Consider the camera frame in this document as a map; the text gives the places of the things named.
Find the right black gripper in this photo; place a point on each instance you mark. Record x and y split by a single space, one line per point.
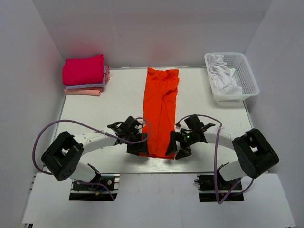
173 147

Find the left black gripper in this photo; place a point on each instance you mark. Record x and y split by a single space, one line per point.
141 147

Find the orange t-shirt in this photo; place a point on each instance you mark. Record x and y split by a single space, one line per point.
159 109

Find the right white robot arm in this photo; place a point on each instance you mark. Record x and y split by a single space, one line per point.
254 154

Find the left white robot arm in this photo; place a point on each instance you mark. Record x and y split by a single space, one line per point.
62 157

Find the folded pink t-shirt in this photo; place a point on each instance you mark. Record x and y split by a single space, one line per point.
96 91

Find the crumpled white t-shirt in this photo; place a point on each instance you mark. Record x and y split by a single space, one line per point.
222 76

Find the white plastic basket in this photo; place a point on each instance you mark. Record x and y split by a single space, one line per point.
243 76

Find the folded magenta t-shirt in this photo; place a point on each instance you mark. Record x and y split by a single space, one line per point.
80 71

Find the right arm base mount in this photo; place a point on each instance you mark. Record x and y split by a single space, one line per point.
206 188

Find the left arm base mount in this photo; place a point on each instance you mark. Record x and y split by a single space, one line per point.
107 190

